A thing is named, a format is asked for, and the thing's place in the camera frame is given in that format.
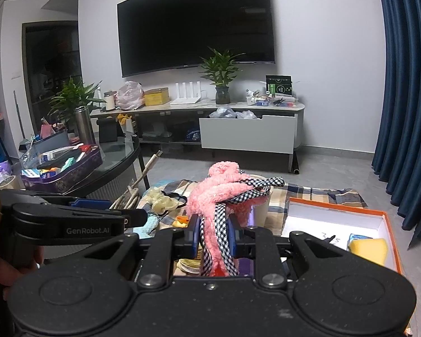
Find clear box of small items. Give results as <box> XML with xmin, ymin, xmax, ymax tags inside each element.
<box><xmin>246</xmin><ymin>89</ymin><xmax>298</xmax><ymax>108</ymax></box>

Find teal fluffy cloth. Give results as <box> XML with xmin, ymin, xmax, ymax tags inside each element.
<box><xmin>132</xmin><ymin>214</ymin><xmax>162</xmax><ymax>238</ymax></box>

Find green plant in dark vase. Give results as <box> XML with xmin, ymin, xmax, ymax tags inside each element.
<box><xmin>198</xmin><ymin>46</ymin><xmax>246</xmax><ymax>105</ymax></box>

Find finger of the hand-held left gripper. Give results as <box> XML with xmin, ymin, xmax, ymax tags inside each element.
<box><xmin>70</xmin><ymin>199</ymin><xmax>122</xmax><ymax>210</ymax></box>
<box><xmin>121</xmin><ymin>209</ymin><xmax>149</xmax><ymax>228</ymax></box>

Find white charging cable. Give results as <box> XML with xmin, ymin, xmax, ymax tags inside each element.
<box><xmin>110</xmin><ymin>150</ymin><xmax>163</xmax><ymax>212</ymax></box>

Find person's left hand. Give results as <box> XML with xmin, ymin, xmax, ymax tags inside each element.
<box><xmin>0</xmin><ymin>246</ymin><xmax>45</xmax><ymax>300</ymax></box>

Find mop handle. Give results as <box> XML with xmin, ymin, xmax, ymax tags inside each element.
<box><xmin>13</xmin><ymin>90</ymin><xmax>26</xmax><ymax>142</ymax></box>

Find orange box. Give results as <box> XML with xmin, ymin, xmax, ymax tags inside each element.
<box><xmin>282</xmin><ymin>197</ymin><xmax>406</xmax><ymax>276</ymax></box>

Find green and black box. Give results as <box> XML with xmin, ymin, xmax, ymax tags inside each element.
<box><xmin>265</xmin><ymin>75</ymin><xmax>294</xmax><ymax>96</ymax></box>

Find pink plush headband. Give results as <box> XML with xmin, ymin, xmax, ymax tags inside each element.
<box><xmin>186</xmin><ymin>161</ymin><xmax>286</xmax><ymax>277</ymax></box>

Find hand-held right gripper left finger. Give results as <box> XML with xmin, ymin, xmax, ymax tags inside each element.
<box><xmin>82</xmin><ymin>214</ymin><xmax>201</xmax><ymax>289</ymax></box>

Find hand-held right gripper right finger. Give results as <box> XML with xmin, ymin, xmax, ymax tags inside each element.
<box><xmin>230</xmin><ymin>215</ymin><xmax>342</xmax><ymax>289</ymax></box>

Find grey storage box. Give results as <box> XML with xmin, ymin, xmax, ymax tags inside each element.
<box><xmin>31</xmin><ymin>128</ymin><xmax>71</xmax><ymax>152</ymax></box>

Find white open drawer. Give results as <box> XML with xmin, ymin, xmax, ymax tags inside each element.
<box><xmin>198</xmin><ymin>114</ymin><xmax>298</xmax><ymax>154</ymax></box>

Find dark display cabinet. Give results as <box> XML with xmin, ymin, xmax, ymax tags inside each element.
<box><xmin>21</xmin><ymin>21</ymin><xmax>83</xmax><ymax>142</ymax></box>

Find white router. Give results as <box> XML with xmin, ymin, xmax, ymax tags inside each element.
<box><xmin>170</xmin><ymin>82</ymin><xmax>201</xmax><ymax>105</ymax></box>

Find yellow box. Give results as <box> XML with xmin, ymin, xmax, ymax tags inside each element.
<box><xmin>144</xmin><ymin>87</ymin><xmax>171</xmax><ymax>107</ymax></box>

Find black stand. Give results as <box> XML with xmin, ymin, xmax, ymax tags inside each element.
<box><xmin>96</xmin><ymin>117</ymin><xmax>117</xmax><ymax>144</ymax></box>

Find beige cylindrical container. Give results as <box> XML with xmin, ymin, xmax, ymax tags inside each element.
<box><xmin>245</xmin><ymin>173</ymin><xmax>275</xmax><ymax>229</ymax></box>

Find white television cabinet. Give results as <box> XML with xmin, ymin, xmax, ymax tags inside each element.
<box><xmin>90</xmin><ymin>98</ymin><xmax>306</xmax><ymax>173</ymax></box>

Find green plant in metal vase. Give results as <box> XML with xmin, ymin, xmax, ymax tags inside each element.
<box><xmin>48</xmin><ymin>76</ymin><xmax>108</xmax><ymax>145</ymax></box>

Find blue curtain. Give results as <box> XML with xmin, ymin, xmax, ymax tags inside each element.
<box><xmin>371</xmin><ymin>0</ymin><xmax>421</xmax><ymax>251</ymax></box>

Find purple patterned tray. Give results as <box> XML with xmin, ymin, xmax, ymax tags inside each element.
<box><xmin>20</xmin><ymin>144</ymin><xmax>104</xmax><ymax>194</ymax></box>

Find black wall television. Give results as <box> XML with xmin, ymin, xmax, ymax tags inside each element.
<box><xmin>117</xmin><ymin>0</ymin><xmax>276</xmax><ymax>78</ymax></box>

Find pale yellow scrunchie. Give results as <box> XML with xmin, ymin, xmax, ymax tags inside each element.
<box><xmin>146</xmin><ymin>187</ymin><xmax>179</xmax><ymax>214</ymax></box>

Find pink white plastic bag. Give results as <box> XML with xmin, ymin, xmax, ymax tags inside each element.
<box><xmin>115</xmin><ymin>81</ymin><xmax>145</xmax><ymax>110</ymax></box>

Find dark glass table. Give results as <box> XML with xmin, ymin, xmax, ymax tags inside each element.
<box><xmin>19</xmin><ymin>134</ymin><xmax>142</xmax><ymax>198</ymax></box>

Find crumpled plastic bags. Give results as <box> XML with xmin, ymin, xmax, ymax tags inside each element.
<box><xmin>209</xmin><ymin>106</ymin><xmax>259</xmax><ymax>119</ymax></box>

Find yellow sponge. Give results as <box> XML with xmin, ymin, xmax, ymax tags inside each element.
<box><xmin>348</xmin><ymin>238</ymin><xmax>388</xmax><ymax>267</ymax></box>

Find white jar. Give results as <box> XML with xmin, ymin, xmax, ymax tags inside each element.
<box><xmin>103</xmin><ymin>91</ymin><xmax>117</xmax><ymax>112</ymax></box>

